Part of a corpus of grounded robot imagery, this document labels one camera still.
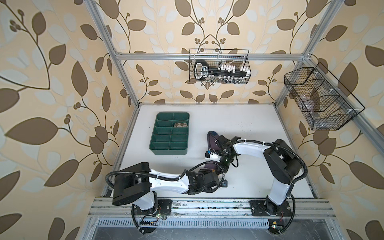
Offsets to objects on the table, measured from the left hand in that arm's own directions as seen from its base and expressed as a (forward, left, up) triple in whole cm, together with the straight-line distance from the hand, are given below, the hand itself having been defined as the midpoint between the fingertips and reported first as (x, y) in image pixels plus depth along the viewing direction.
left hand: (211, 175), depth 81 cm
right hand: (+3, -4, -4) cm, 6 cm away
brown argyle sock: (+34, +20, +1) cm, 39 cm away
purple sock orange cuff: (+15, 0, +16) cm, 22 cm away
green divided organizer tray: (+24, +30, -4) cm, 39 cm away
